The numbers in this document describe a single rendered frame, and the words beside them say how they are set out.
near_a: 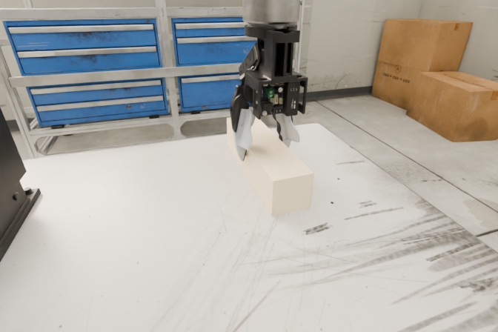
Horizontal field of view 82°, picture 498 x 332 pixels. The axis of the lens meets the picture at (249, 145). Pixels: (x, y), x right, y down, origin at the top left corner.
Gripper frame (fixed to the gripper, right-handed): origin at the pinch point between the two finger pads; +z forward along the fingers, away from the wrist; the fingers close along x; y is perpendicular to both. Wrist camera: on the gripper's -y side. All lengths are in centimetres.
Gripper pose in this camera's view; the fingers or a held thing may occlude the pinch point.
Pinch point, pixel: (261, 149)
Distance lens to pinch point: 49.9
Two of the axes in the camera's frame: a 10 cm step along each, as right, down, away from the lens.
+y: 3.2, 4.3, -8.4
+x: 9.5, -1.5, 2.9
